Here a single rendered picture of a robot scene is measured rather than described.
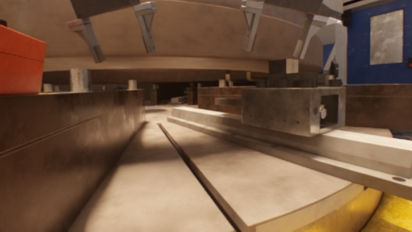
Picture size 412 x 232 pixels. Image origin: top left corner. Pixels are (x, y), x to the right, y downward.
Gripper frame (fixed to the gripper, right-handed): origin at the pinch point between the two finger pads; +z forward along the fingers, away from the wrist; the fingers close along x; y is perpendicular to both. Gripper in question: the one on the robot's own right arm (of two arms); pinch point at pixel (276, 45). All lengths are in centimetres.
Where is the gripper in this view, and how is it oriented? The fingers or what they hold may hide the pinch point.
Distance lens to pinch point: 51.7
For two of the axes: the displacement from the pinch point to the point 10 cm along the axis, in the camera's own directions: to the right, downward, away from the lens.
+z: -1.6, 8.8, 4.5
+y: 1.3, 4.7, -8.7
